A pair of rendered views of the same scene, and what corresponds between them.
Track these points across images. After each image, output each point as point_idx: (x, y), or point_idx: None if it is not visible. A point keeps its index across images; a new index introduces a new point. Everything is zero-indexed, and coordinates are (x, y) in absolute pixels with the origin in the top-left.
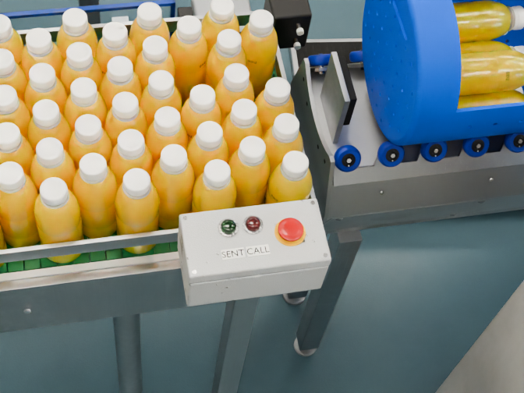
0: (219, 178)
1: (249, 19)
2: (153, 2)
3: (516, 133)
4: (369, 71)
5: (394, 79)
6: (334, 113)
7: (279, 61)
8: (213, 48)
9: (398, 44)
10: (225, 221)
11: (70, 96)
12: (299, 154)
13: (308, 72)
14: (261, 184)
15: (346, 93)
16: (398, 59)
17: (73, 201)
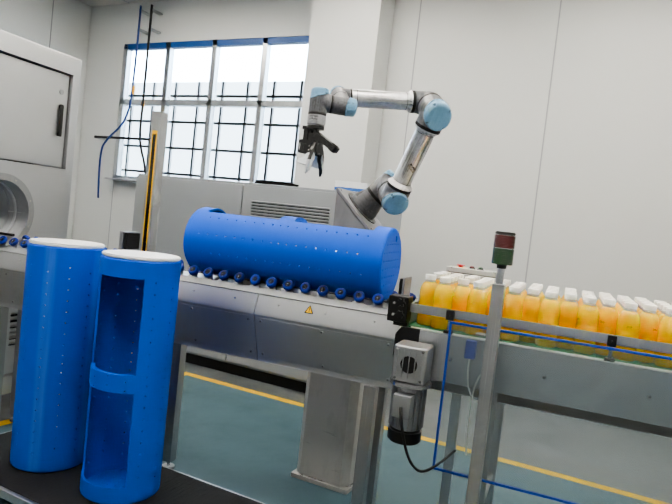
0: (475, 275)
1: (436, 275)
2: (476, 282)
3: None
4: (385, 289)
5: (394, 264)
6: (408, 294)
7: (418, 300)
8: (454, 285)
9: (394, 250)
10: (481, 267)
11: (523, 291)
12: (443, 271)
13: None
14: None
15: (409, 276)
16: (395, 253)
17: None
